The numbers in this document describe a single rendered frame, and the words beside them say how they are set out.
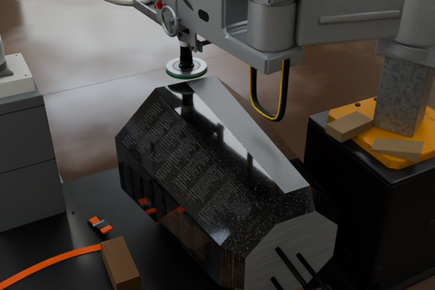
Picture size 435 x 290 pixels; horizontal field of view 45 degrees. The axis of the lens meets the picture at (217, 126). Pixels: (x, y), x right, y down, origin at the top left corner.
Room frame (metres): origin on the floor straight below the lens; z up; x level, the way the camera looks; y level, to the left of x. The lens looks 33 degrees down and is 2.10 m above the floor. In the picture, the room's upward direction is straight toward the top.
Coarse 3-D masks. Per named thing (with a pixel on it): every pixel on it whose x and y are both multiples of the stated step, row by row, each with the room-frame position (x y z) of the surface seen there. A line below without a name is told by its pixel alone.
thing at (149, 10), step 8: (136, 0) 2.81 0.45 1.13; (136, 8) 2.80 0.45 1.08; (144, 8) 2.72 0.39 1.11; (152, 8) 2.80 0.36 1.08; (152, 16) 2.65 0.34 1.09; (160, 24) 2.58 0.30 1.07; (184, 32) 2.39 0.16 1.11; (184, 40) 2.39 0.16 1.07; (192, 48) 2.27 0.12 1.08; (200, 48) 2.27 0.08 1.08
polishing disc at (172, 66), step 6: (174, 60) 2.56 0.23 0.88; (198, 60) 2.56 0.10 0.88; (168, 66) 2.49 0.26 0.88; (174, 66) 2.49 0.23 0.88; (198, 66) 2.49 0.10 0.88; (204, 66) 2.49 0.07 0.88; (174, 72) 2.41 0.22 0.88; (180, 72) 2.41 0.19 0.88; (186, 72) 2.41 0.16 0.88; (192, 72) 2.41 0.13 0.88; (198, 72) 2.41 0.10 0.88
